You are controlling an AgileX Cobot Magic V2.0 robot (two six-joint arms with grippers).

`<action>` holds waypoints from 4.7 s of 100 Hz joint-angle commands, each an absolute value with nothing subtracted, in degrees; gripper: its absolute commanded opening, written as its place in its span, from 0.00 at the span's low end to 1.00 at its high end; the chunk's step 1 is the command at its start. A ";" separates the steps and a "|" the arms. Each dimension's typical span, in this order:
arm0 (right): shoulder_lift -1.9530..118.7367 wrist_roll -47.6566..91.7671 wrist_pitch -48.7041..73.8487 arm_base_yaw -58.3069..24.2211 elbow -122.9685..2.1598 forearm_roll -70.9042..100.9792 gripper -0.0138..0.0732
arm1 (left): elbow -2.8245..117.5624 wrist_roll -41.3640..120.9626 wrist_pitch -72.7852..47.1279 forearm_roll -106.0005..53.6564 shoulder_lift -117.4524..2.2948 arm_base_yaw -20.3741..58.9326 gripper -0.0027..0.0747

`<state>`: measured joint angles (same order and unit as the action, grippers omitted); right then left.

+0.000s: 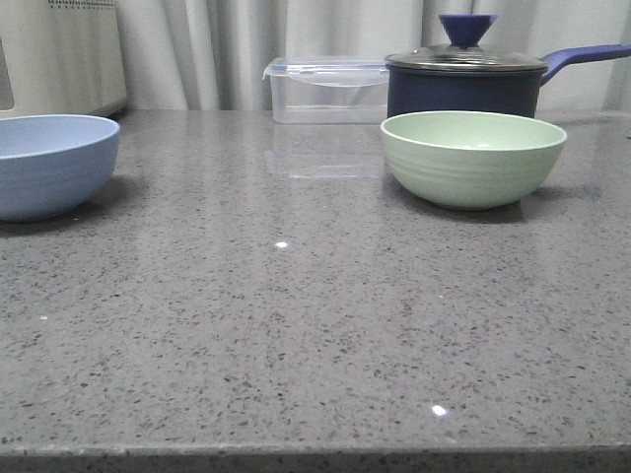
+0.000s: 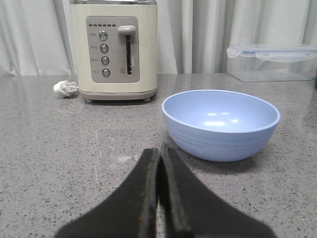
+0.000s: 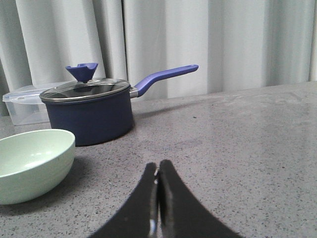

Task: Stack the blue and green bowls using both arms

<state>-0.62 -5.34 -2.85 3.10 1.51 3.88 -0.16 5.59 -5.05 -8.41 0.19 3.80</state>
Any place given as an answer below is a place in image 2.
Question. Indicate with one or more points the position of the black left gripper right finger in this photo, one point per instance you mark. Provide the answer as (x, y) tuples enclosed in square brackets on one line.
[(193, 211)]

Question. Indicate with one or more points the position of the blue bowl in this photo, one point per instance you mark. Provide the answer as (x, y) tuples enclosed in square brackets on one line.
[(219, 125)]

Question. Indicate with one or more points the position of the white power plug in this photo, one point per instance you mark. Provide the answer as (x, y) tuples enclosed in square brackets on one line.
[(66, 88)]

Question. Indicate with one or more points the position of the clear plastic storage container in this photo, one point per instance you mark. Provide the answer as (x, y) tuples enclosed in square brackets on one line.
[(265, 63)]

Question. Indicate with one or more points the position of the cream toaster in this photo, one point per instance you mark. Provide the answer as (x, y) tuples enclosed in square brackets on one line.
[(115, 48)]

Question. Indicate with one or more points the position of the grey curtain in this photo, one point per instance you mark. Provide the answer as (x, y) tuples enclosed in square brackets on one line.
[(193, 35)]

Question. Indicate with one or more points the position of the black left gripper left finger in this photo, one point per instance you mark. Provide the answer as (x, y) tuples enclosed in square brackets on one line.
[(129, 212)]

